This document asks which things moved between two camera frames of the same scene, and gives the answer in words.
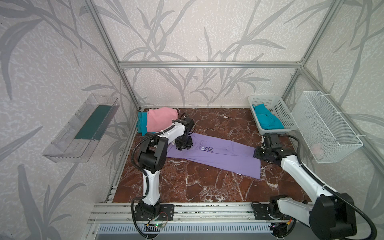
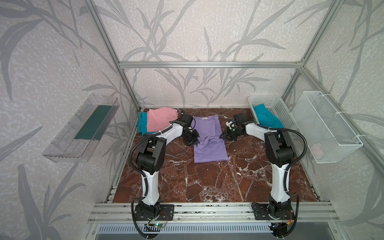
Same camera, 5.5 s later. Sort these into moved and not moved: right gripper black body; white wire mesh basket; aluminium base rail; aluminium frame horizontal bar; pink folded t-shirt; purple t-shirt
Moved: purple t-shirt; right gripper black body
Not moved: white wire mesh basket; pink folded t-shirt; aluminium frame horizontal bar; aluminium base rail
